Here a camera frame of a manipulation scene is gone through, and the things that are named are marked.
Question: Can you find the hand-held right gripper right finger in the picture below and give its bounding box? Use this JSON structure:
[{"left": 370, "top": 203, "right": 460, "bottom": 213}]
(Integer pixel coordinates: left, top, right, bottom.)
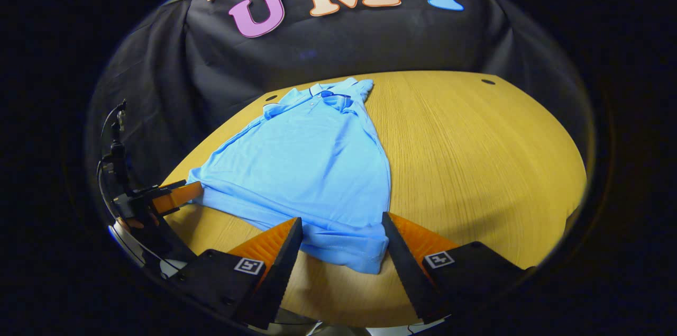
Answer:
[{"left": 381, "top": 211, "right": 536, "bottom": 325}]

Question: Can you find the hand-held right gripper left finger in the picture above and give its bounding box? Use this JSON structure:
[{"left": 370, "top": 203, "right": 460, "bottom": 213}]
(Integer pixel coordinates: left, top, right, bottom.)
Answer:
[{"left": 176, "top": 216, "right": 304, "bottom": 331}]

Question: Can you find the light blue T-shirt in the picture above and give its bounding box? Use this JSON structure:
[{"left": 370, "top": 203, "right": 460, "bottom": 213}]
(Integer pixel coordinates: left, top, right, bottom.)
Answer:
[{"left": 187, "top": 77, "right": 392, "bottom": 275}]

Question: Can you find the black backdrop cloth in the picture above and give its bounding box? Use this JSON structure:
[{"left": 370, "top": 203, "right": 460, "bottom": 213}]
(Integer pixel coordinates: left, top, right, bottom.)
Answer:
[{"left": 85, "top": 0, "right": 594, "bottom": 210}]

